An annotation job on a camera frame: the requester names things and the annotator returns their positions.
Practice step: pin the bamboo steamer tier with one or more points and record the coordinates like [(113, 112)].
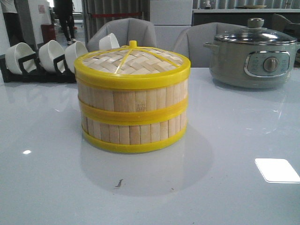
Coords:
[(135, 138), (132, 107)]

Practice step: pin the woven bamboo steamer lid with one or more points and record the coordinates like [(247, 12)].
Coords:
[(132, 67)]

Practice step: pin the white bowl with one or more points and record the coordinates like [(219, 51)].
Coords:
[(48, 52), (108, 42), (14, 53), (74, 51)]

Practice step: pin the right grey upholstered chair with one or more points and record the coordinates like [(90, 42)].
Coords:
[(190, 42)]

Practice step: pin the grey upholstered chair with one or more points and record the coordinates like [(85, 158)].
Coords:
[(190, 42), (126, 30)]

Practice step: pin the left grey upholstered chair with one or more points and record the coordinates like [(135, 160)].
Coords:
[(126, 30)]

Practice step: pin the white cabinet in background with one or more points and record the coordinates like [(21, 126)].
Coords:
[(170, 18)]

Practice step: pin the grey-green electric cooking pot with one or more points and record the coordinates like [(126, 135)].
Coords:
[(252, 66)]

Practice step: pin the red barrier tape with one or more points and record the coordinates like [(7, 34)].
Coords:
[(116, 15)]

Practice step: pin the black dish rack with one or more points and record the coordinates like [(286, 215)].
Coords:
[(62, 73)]

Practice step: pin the red bin in background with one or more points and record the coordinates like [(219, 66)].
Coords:
[(48, 32)]

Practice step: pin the glass pot lid with knob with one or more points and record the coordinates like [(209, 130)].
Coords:
[(256, 34)]

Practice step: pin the person standing in background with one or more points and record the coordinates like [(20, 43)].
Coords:
[(64, 11)]

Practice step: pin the white bowl far left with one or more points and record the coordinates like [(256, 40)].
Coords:
[(14, 53)]

